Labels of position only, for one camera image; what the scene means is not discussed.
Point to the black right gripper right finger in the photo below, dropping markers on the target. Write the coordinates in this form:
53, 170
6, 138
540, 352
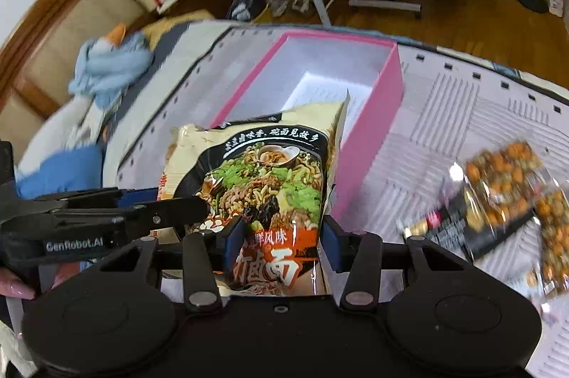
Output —
357, 255

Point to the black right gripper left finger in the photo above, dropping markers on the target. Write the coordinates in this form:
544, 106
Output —
205, 254

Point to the black cracker packet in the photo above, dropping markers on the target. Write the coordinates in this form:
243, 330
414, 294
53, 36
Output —
460, 223

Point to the instant noodle packet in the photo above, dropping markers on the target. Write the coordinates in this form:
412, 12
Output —
276, 173

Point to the peanut snack bag with label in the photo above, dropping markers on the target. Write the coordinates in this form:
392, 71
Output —
500, 189

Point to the left hand painted nails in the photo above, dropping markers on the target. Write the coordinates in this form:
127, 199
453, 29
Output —
13, 287

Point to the blue scarf goose plush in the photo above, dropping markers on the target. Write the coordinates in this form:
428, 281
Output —
105, 67

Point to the patterned bed sheet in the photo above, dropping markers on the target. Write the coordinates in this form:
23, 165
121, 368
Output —
438, 314

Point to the pink storage box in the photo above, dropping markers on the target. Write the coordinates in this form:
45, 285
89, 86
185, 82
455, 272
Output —
309, 66

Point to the wooden headboard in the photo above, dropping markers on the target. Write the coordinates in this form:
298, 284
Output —
38, 59

